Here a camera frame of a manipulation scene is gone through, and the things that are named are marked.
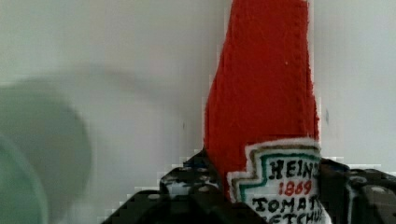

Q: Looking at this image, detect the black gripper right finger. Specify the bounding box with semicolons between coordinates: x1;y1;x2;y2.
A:
319;159;396;224

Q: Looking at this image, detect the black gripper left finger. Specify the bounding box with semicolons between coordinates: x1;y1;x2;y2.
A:
101;150;267;224

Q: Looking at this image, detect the red plush ketchup bottle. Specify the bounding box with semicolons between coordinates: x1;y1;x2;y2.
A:
204;0;325;224

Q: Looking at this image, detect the green metal cup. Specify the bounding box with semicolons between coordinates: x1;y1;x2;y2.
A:
0;82;92;224

